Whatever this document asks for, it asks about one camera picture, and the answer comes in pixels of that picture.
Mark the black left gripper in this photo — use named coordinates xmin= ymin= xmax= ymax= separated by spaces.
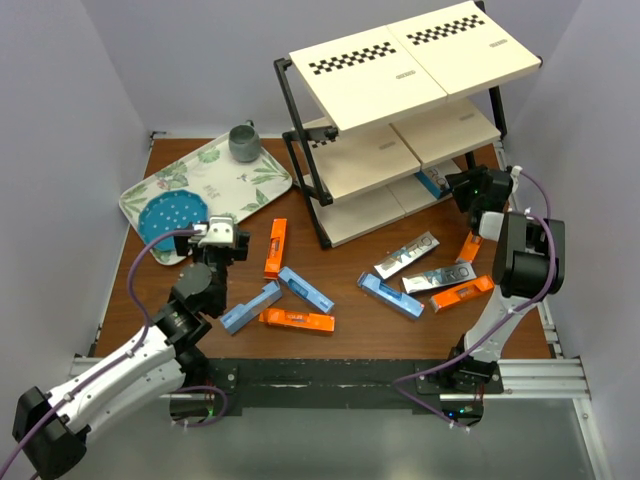
xmin=175 ymin=222 xmax=248 ymax=312

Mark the silver toothpaste box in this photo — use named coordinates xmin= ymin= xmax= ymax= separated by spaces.
xmin=401 ymin=262 xmax=477 ymax=294
xmin=374 ymin=231 xmax=440 ymax=280
xmin=414 ymin=160 xmax=461 ymax=199

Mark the blue toothpaste box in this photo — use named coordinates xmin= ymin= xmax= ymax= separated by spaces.
xmin=278 ymin=267 xmax=335 ymax=314
xmin=357 ymin=272 xmax=424 ymax=320
xmin=220 ymin=281 xmax=282 ymax=335

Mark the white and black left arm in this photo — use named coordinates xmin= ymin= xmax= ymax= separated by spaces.
xmin=12 ymin=217 xmax=250 ymax=479

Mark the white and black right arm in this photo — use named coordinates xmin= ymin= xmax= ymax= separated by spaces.
xmin=430 ymin=165 xmax=566 ymax=393

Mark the three-tier cream shelf rack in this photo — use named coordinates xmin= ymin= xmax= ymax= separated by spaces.
xmin=273 ymin=1 xmax=543 ymax=248

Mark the orange toothpaste box far right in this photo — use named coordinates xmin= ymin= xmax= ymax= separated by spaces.
xmin=456 ymin=231 xmax=484 ymax=264

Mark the orange toothpaste box upright left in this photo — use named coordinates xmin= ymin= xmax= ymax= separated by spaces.
xmin=263 ymin=218 xmax=288 ymax=280

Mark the teal dotted plate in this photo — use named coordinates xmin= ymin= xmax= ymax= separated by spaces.
xmin=138 ymin=189 xmax=208 ymax=244

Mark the leaf-patterned white tray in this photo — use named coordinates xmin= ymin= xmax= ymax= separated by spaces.
xmin=119 ymin=134 xmax=292 ymax=238

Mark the orange toothpaste box bottom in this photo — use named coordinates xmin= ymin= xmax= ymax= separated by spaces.
xmin=258 ymin=308 xmax=335 ymax=333

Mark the grey ceramic cup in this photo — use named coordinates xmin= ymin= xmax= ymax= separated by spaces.
xmin=228 ymin=120 xmax=261 ymax=163

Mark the orange toothpaste box right lower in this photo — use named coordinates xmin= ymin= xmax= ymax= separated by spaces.
xmin=429 ymin=275 xmax=495 ymax=313

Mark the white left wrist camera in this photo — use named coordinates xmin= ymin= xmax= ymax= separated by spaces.
xmin=190 ymin=216 xmax=236 ymax=248

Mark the aluminium frame rail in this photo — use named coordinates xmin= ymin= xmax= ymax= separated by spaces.
xmin=69 ymin=349 xmax=591 ymax=401

